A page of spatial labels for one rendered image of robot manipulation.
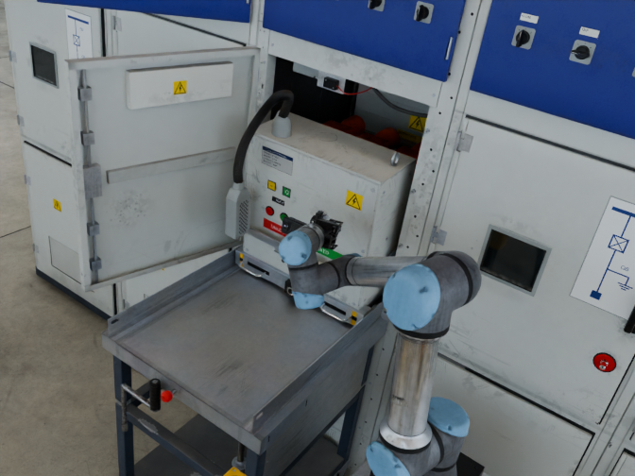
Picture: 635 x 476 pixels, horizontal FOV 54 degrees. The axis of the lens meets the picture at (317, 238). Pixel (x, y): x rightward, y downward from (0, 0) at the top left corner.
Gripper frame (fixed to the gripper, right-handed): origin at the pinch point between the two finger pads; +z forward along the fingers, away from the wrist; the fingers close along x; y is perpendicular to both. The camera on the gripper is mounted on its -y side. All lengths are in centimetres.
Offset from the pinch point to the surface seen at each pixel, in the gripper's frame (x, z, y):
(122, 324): -44, -18, -50
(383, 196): 10.4, 5.8, 13.9
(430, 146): 27.1, 10.4, 22.9
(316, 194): 4.9, 10.0, -7.0
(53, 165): -29, 71, -150
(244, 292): -36.6, 17.5, -26.3
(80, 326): -106, 76, -128
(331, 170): 13.9, 5.9, -3.0
